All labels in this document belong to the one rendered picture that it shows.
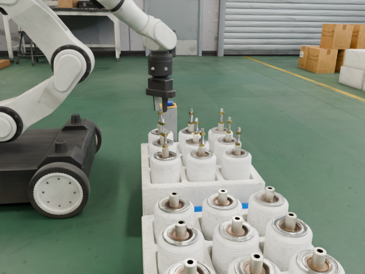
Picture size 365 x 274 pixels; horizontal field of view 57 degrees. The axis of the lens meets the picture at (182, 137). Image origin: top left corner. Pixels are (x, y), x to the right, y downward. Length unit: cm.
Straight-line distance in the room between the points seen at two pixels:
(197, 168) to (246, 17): 542
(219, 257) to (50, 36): 96
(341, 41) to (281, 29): 198
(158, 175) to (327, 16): 618
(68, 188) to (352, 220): 100
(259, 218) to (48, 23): 96
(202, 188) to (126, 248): 30
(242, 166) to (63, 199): 62
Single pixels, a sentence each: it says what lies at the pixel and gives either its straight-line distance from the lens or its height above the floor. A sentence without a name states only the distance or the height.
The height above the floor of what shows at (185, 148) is 24.
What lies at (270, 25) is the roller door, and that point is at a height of 52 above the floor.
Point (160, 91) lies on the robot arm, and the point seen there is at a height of 42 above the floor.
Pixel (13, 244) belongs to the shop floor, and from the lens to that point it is 122.
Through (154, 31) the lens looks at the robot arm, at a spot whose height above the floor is 63.
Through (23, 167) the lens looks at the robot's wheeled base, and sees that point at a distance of 131.
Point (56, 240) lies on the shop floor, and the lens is 119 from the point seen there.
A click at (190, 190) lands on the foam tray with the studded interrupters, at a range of 106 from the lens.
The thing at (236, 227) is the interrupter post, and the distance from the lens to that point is 73.
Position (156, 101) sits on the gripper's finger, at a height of 37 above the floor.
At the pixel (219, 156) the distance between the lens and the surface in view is 122.
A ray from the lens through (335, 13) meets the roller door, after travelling 706.
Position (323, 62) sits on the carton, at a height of 14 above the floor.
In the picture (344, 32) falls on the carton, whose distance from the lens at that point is 484.
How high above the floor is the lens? 67
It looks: 20 degrees down
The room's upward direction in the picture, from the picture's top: 1 degrees clockwise
